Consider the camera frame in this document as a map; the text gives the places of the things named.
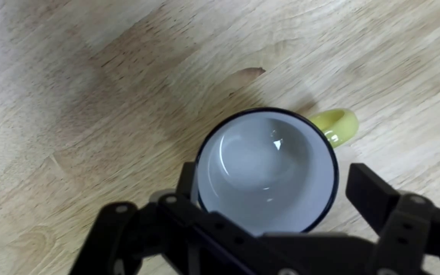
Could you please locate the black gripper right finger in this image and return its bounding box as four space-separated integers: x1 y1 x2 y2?
345 164 440 275

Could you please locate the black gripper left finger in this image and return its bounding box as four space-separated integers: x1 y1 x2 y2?
68 161 262 275

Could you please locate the yellow enamel cup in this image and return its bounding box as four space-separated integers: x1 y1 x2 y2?
193 107 358 236

